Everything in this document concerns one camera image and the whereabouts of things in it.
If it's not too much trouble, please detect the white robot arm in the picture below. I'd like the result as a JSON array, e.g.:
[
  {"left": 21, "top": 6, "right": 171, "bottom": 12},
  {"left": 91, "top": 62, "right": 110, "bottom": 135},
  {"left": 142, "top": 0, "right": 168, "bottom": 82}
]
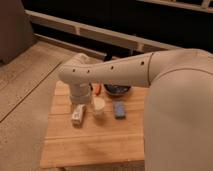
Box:
[{"left": 59, "top": 49, "right": 213, "bottom": 171}]

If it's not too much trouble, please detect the grey couch corner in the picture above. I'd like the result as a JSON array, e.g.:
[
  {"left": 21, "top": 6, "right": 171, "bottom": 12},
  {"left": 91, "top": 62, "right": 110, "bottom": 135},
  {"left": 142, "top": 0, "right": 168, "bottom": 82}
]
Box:
[{"left": 0, "top": 0, "right": 36, "bottom": 64}]

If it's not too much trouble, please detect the white paper cup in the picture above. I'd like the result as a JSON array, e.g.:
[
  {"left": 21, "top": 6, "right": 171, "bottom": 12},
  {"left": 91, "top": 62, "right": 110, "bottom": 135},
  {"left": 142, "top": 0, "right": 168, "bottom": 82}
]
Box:
[{"left": 93, "top": 97, "right": 106, "bottom": 117}]

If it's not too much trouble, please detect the white plastic bottle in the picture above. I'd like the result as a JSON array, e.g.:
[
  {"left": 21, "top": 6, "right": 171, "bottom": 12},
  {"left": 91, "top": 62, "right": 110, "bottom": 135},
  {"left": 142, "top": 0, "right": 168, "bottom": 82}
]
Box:
[{"left": 71, "top": 104, "right": 86, "bottom": 125}]

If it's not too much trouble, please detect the orange red pepper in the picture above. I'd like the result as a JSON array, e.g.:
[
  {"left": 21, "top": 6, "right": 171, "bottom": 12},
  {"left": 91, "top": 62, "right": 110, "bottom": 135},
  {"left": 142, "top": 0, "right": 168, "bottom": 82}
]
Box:
[{"left": 94, "top": 84, "right": 101, "bottom": 96}]

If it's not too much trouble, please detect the dark bowl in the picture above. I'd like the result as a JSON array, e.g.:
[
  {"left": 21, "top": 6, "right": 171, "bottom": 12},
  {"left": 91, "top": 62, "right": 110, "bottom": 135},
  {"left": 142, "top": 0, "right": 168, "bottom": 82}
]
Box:
[{"left": 104, "top": 84, "right": 131, "bottom": 96}]

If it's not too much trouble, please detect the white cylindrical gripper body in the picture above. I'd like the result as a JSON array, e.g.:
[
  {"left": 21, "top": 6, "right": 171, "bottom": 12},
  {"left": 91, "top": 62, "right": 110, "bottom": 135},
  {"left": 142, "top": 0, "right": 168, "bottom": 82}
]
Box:
[{"left": 69, "top": 83, "right": 91, "bottom": 104}]

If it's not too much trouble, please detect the blue sponge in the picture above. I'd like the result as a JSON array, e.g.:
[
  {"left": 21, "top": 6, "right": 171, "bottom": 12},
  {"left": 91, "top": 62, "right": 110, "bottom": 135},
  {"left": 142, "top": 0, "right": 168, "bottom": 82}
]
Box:
[{"left": 113, "top": 101, "right": 126, "bottom": 119}]

